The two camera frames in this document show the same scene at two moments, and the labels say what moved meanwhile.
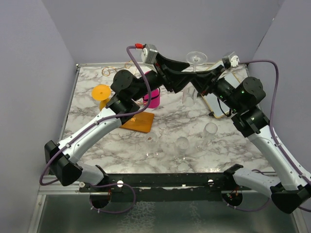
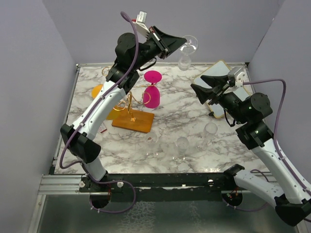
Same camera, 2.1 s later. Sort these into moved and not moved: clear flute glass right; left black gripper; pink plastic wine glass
Moved: left black gripper
Not moved: pink plastic wine glass; clear flute glass right
